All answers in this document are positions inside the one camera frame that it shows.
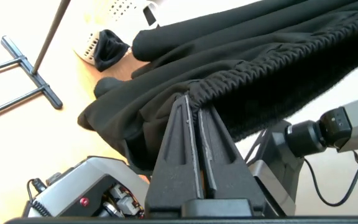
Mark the white laundry basket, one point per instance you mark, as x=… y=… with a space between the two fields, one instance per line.
x=89 y=49

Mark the black clothes rack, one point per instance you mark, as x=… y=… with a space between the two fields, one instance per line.
x=28 y=66

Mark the black garment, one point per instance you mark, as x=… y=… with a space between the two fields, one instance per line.
x=110 y=49

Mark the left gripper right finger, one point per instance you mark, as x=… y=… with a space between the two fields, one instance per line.
x=228 y=174

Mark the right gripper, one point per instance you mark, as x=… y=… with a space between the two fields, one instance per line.
x=286 y=168

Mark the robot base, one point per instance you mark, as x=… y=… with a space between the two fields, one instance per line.
x=73 y=183

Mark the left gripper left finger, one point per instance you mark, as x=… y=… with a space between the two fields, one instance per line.
x=172 y=174

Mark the black shorts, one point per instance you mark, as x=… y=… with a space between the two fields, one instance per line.
x=228 y=46

